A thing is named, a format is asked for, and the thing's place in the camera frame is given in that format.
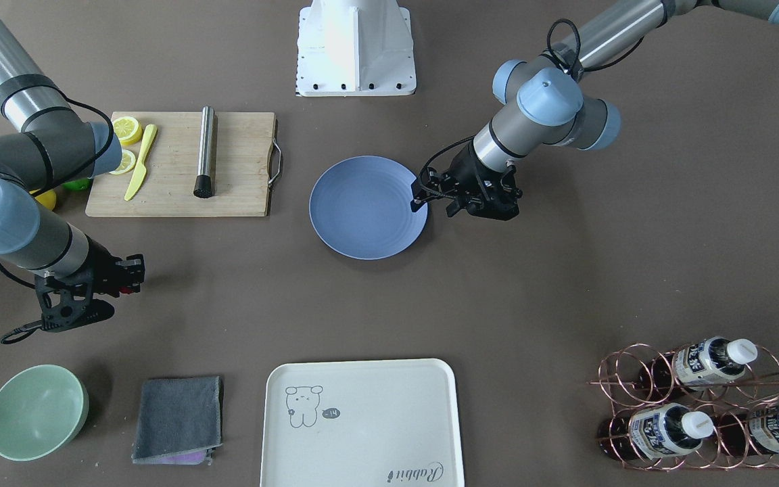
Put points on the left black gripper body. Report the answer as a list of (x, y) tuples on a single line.
[(462, 168)]

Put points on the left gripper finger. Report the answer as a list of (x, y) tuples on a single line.
[(421, 195)]

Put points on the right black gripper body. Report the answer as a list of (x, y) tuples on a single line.
[(99, 266)]

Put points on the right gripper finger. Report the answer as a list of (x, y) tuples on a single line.
[(133, 272)]

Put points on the blue plate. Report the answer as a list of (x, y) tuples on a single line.
[(360, 207)]

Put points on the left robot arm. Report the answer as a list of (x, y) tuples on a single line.
[(542, 104)]

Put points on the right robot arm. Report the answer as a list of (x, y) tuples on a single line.
[(51, 146)]

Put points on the yellow plastic knife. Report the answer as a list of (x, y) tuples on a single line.
[(140, 169)]

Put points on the green lime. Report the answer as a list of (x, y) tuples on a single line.
[(82, 184)]

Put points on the yellow lemon lower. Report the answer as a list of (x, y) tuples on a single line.
[(47, 199)]

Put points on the steel muddler black tip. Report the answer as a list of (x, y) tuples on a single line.
[(204, 183)]

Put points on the lemon slice thin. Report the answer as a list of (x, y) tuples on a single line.
[(127, 163)]

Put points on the green bowl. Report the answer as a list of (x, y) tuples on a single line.
[(42, 408)]

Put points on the lemon half thick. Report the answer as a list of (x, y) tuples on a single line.
[(128, 130)]

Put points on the grey folded cloth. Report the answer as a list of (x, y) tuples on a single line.
[(179, 421)]

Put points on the wooden cutting board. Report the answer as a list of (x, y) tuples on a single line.
[(242, 170)]

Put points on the cream rabbit tray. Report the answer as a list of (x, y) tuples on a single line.
[(362, 423)]

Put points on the tea bottle top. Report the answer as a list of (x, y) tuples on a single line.
[(711, 362)]

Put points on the tea bottle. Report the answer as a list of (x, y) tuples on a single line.
[(669, 430), (711, 362), (750, 434)]

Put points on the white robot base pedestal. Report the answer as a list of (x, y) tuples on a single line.
[(355, 49)]

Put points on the copper wire bottle rack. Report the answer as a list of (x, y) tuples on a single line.
[(626, 378)]

